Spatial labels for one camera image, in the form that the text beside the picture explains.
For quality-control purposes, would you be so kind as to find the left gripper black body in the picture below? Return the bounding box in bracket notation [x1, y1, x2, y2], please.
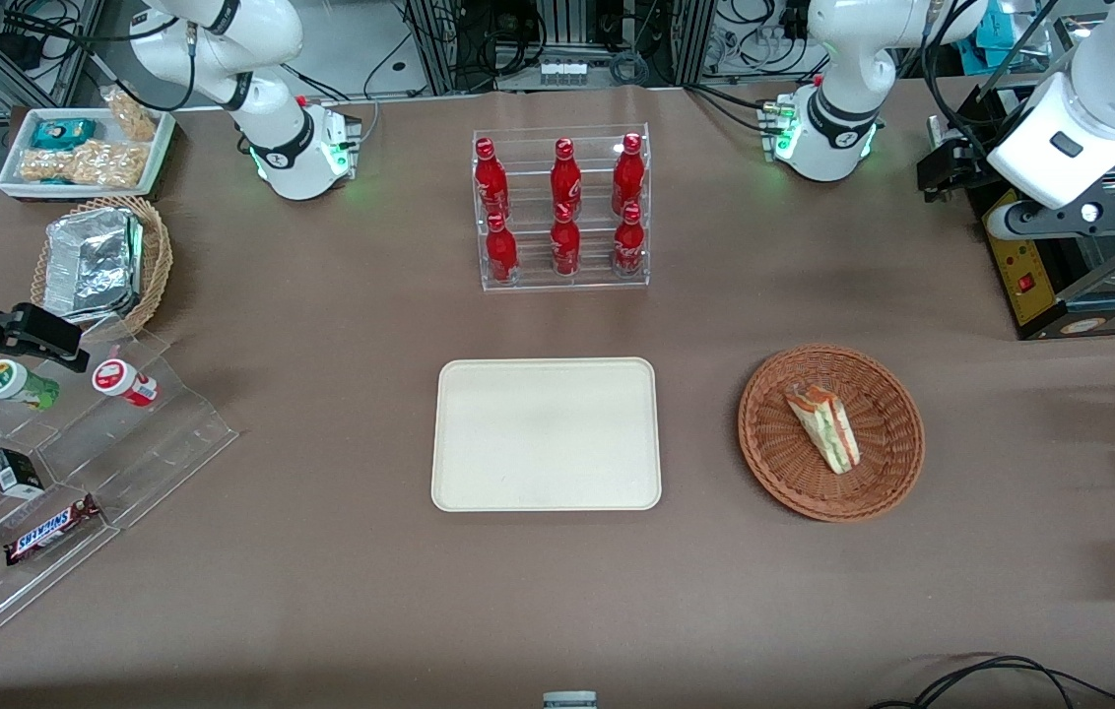
[961, 143, 998, 200]

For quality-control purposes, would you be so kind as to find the triangular sandwich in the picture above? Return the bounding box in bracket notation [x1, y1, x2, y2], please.
[783, 381, 863, 477]

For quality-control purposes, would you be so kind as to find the tan oval wicker basket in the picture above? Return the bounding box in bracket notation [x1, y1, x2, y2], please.
[30, 194, 174, 343]

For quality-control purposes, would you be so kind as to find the white rectangular snack tray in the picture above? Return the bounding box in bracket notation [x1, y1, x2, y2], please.
[0, 105, 176, 204]

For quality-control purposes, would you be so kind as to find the round brown wicker basket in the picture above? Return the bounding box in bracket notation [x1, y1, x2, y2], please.
[737, 343, 927, 524]

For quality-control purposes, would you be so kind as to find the cream plastic serving tray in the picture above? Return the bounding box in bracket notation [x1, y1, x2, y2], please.
[429, 355, 664, 514]

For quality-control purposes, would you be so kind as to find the green snack cup white lid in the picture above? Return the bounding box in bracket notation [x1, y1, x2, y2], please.
[0, 358, 62, 414]

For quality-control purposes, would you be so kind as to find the red snack cup white lid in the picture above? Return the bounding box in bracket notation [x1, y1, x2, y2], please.
[91, 358, 161, 409]

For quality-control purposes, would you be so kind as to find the silver foil package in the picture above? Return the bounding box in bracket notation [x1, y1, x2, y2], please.
[42, 206, 146, 325]

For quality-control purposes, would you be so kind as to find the teal cardboard box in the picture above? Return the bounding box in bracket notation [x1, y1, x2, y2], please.
[973, 8, 1043, 66]

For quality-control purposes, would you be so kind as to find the small black barcode box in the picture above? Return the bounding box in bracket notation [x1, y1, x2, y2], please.
[0, 447, 47, 499]

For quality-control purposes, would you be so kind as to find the clear acrylic stepped stand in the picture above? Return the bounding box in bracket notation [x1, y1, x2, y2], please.
[0, 329, 240, 667]

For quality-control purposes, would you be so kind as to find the yellow black food warmer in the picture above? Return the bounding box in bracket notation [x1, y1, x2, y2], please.
[969, 84, 1115, 343]

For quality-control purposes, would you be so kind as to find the large clear peanut bag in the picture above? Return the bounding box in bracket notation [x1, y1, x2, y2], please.
[19, 140, 147, 190]

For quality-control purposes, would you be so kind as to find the Snickers chocolate bar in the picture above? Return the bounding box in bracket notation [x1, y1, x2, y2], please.
[3, 493, 104, 567]

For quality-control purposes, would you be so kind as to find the teal snack packet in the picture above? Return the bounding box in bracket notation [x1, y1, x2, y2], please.
[30, 117, 98, 152]

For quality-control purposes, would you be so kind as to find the small clear peanut bag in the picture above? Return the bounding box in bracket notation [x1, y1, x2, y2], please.
[101, 86, 161, 143]

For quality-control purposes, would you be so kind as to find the red cola bottle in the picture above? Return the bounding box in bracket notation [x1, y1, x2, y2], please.
[549, 137, 584, 220]
[485, 212, 520, 286]
[550, 202, 582, 280]
[611, 132, 646, 218]
[474, 137, 512, 222]
[613, 202, 646, 278]

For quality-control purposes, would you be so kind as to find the clear acrylic bottle rack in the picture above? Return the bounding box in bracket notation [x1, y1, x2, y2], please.
[471, 122, 651, 292]

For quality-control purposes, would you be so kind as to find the black floor cable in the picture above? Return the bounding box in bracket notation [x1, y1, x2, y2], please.
[866, 654, 1115, 709]

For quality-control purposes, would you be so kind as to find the aluminium frame rack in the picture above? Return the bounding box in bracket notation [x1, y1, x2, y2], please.
[404, 0, 718, 96]

